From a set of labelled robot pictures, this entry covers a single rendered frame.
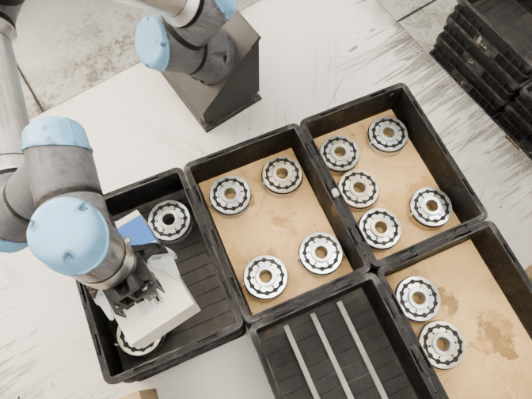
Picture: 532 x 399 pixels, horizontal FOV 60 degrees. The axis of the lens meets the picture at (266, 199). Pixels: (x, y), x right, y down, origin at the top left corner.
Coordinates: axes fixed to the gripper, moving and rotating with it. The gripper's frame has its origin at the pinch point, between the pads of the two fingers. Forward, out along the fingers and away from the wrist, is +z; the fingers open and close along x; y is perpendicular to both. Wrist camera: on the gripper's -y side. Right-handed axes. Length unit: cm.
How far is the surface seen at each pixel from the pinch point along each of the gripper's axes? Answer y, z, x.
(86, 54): -148, 112, 19
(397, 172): 5, 28, 65
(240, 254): 0.4, 27.7, 19.7
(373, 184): 4, 25, 57
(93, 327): -1.3, 17.7, -14.7
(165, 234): -12.8, 24.9, 7.3
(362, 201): 7, 25, 52
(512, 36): -21, 62, 157
